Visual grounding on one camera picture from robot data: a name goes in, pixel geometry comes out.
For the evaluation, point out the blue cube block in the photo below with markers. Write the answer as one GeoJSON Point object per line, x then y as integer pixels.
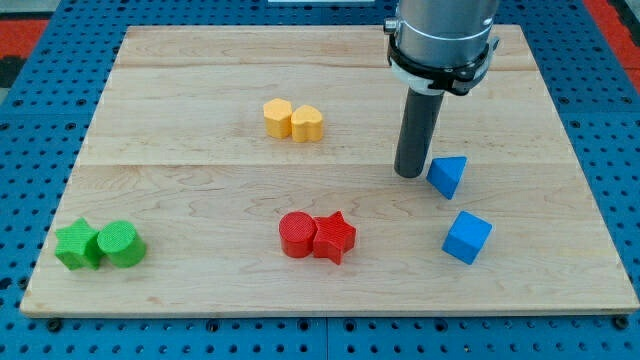
{"type": "Point", "coordinates": [466, 237]}

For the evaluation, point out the red star block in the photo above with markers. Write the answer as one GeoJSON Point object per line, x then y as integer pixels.
{"type": "Point", "coordinates": [334, 237]}

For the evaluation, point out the blue triangle block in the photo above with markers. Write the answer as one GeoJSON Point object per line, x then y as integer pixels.
{"type": "Point", "coordinates": [445, 174]}

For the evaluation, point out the green star block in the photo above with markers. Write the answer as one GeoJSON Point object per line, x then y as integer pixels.
{"type": "Point", "coordinates": [77, 246]}

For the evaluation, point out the red cylinder block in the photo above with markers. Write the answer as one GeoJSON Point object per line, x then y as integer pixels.
{"type": "Point", "coordinates": [297, 231]}

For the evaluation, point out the yellow pentagon block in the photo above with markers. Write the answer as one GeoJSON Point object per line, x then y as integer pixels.
{"type": "Point", "coordinates": [277, 117]}

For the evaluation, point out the wooden board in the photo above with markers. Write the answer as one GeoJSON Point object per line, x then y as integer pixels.
{"type": "Point", "coordinates": [177, 146]}

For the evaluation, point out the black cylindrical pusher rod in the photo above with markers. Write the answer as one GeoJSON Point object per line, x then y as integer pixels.
{"type": "Point", "coordinates": [418, 124]}

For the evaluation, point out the yellow heart block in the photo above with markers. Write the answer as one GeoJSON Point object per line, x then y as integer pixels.
{"type": "Point", "coordinates": [307, 124]}

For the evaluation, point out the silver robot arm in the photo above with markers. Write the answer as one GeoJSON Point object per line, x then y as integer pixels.
{"type": "Point", "coordinates": [435, 47]}

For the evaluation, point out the green cylinder block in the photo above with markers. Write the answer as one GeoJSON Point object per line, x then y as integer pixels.
{"type": "Point", "coordinates": [121, 244]}

